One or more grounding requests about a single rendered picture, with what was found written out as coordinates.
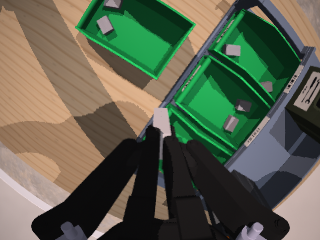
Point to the green bin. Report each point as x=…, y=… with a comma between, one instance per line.
x=146, y=32
x=265, y=53
x=222, y=151
x=213, y=97

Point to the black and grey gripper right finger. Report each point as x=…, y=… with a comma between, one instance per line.
x=229, y=200

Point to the grey metal shelf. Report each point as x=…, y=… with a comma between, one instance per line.
x=283, y=155

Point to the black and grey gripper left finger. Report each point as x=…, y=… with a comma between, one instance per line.
x=81, y=213

